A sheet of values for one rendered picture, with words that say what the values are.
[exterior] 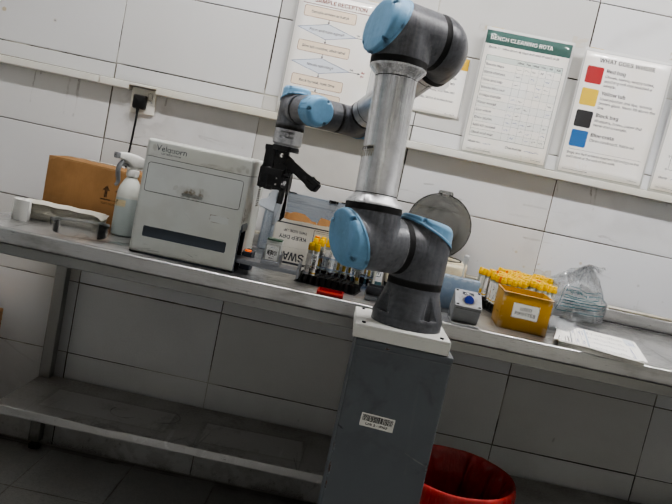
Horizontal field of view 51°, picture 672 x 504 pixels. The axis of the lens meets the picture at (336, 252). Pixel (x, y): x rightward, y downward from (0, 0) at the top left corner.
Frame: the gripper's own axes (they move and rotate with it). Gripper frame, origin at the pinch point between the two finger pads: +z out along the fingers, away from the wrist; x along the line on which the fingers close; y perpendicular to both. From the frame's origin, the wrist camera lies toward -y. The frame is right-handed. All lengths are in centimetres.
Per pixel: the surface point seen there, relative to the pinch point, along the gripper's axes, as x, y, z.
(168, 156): 4.5, 30.6, -11.2
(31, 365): -59, 84, 75
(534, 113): -58, -71, -49
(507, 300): -1, -63, 7
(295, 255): -24.8, -4.3, 10.8
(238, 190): 4.6, 11.3, -6.5
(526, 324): 0, -70, 12
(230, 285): 8.7, 8.0, 17.4
